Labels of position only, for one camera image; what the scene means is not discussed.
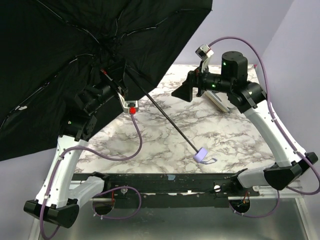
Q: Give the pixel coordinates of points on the beige zippered umbrella case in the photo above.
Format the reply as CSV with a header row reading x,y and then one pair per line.
x,y
220,100

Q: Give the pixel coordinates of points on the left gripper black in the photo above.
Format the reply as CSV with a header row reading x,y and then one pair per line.
x,y
116,81

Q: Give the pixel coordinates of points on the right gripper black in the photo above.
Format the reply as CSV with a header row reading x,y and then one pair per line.
x,y
198,83

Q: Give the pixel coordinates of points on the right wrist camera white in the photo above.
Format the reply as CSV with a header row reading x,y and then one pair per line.
x,y
205,53

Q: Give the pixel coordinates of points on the lilac umbrella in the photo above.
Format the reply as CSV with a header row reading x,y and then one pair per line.
x,y
49,48

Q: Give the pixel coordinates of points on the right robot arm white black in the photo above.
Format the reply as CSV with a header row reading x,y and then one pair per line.
x,y
251,100

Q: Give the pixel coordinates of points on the blue tape piece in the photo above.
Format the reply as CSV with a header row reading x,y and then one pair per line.
x,y
171,177

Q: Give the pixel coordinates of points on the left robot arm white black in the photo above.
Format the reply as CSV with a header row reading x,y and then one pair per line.
x,y
56,203

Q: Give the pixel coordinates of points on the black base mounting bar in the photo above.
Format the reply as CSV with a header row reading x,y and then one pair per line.
x,y
154,190

